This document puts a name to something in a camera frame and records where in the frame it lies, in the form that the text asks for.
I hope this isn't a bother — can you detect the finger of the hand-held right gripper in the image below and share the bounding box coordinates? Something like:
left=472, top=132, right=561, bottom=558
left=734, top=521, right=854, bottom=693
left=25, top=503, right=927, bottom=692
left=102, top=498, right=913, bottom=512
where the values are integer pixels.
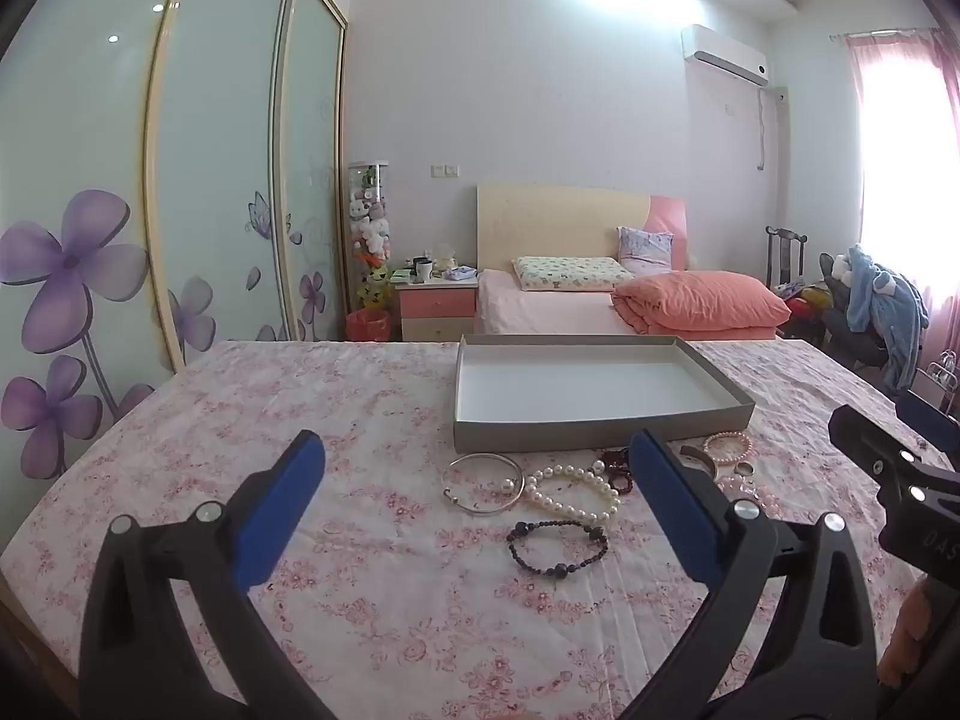
left=829, top=405, right=960, bottom=500
left=896, top=390, right=960, bottom=458

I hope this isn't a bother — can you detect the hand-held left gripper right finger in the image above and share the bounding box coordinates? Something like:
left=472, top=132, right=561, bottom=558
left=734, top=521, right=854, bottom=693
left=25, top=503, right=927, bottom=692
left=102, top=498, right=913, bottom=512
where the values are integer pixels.
left=600, top=429, right=878, bottom=720

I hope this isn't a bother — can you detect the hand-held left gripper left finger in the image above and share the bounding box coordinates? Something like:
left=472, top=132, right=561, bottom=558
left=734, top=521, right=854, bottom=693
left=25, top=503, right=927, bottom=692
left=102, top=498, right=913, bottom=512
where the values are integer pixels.
left=79, top=430, right=338, bottom=720

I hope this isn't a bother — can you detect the small pink bead bracelet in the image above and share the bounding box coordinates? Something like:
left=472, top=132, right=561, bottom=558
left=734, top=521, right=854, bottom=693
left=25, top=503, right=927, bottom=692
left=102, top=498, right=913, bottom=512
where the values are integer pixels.
left=703, top=431, right=752, bottom=466

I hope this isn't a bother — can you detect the grey cardboard tray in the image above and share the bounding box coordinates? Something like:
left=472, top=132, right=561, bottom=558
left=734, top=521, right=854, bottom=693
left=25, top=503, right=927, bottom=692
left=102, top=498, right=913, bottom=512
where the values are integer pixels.
left=452, top=335, right=756, bottom=455

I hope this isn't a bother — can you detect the black bead bracelet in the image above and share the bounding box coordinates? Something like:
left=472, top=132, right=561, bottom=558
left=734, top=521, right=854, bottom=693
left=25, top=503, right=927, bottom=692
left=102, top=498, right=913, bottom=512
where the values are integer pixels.
left=508, top=519, right=610, bottom=578

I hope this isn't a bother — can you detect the silver bangle with pearl ends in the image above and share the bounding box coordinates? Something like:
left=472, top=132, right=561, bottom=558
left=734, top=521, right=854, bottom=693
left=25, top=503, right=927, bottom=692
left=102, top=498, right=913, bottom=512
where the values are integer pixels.
left=442, top=454, right=524, bottom=517

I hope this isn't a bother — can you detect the person's right hand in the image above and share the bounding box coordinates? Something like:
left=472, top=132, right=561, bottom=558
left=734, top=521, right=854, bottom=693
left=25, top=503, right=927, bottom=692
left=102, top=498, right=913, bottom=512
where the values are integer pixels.
left=877, top=583, right=935, bottom=691

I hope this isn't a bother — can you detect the silver cuff bangle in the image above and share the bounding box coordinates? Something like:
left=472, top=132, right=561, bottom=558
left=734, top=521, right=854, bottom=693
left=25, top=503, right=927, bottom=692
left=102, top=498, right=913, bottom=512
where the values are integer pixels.
left=679, top=446, right=722, bottom=482

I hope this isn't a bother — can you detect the pink floral tablecloth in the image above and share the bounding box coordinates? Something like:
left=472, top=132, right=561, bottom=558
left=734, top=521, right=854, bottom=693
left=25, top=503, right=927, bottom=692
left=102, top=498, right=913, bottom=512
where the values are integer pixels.
left=0, top=340, right=960, bottom=720

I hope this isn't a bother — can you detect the pile of colourful toys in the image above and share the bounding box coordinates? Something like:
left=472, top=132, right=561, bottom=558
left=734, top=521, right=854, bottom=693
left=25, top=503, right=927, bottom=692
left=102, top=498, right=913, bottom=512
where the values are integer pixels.
left=778, top=281, right=830, bottom=325

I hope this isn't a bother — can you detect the waste bin with red bag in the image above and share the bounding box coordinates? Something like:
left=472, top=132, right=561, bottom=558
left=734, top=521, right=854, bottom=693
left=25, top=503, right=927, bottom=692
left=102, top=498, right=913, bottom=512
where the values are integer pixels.
left=345, top=307, right=392, bottom=344

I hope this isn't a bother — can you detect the dark wooden chair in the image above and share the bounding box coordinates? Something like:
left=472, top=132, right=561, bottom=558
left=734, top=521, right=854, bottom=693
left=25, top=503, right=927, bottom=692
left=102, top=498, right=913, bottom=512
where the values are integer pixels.
left=765, top=226, right=809, bottom=295

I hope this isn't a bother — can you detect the folded salmon pink quilt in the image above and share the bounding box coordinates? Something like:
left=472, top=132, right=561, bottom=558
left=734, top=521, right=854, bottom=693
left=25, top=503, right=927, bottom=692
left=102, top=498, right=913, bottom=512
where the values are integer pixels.
left=611, top=271, right=793, bottom=336

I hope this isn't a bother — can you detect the bed with pink sheet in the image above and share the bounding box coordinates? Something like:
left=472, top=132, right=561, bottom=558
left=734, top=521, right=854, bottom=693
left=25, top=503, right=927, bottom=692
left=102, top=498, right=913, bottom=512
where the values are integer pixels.
left=476, top=268, right=788, bottom=342

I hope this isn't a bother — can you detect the pink and cream nightstand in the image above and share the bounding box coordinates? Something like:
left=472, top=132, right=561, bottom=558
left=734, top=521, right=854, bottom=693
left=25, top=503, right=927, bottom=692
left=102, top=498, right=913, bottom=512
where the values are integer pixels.
left=396, top=274, right=479, bottom=344

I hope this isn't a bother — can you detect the patterned cream pillow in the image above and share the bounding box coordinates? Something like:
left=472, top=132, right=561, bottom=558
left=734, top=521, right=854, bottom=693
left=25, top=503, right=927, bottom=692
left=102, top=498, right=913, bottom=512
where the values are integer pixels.
left=511, top=255, right=635, bottom=292

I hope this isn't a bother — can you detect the pink curtain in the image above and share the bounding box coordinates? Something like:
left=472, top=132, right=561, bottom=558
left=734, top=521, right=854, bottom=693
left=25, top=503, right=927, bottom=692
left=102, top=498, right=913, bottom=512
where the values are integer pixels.
left=829, top=30, right=960, bottom=395

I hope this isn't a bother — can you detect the lilac printed pillow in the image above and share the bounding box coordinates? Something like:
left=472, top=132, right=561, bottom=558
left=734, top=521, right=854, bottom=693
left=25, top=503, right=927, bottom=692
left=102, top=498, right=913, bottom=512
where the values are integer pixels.
left=616, top=226, right=674, bottom=278

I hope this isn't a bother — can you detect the plush toy display tower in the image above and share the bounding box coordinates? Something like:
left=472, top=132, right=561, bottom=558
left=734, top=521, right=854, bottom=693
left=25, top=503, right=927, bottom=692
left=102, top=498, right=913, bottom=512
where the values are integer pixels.
left=346, top=160, right=392, bottom=312

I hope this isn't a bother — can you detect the cream and pink headboard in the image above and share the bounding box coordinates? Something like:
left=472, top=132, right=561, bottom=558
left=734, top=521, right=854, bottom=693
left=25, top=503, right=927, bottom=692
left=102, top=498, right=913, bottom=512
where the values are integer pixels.
left=476, top=182, right=688, bottom=272

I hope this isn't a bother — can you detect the floral sliding door wardrobe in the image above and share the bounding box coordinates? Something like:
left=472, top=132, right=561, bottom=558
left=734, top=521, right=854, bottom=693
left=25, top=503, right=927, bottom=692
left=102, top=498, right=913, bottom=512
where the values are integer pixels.
left=0, top=0, right=350, bottom=482

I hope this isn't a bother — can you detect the white air conditioner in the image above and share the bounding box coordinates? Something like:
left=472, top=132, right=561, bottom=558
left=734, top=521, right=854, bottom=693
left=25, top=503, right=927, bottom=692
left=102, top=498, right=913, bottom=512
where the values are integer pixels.
left=681, top=24, right=771, bottom=86

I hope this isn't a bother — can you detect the metal wire rack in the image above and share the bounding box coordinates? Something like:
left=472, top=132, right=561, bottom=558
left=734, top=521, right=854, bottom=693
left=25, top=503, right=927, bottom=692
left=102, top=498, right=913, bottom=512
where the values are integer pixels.
left=926, top=350, right=960, bottom=396

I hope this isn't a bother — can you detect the dark red bead bracelet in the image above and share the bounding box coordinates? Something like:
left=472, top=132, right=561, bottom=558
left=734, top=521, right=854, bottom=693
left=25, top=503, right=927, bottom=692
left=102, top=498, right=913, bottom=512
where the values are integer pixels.
left=598, top=448, right=635, bottom=494

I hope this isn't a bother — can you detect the white pearl bracelet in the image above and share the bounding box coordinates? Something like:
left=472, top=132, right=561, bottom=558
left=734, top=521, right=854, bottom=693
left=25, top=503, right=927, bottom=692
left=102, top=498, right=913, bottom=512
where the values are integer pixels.
left=523, top=463, right=623, bottom=526

